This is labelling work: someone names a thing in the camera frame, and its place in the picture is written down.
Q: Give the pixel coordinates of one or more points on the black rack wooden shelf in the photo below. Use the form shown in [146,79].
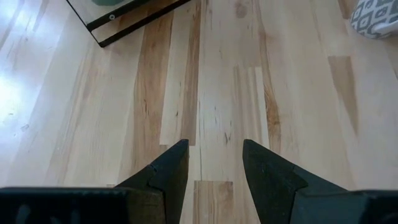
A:
[112,17]

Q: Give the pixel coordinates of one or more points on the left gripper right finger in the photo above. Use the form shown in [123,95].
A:
[273,193]

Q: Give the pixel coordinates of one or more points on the grey white patterned mug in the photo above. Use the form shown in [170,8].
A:
[370,15]

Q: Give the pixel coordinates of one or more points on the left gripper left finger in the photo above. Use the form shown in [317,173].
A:
[171,183]

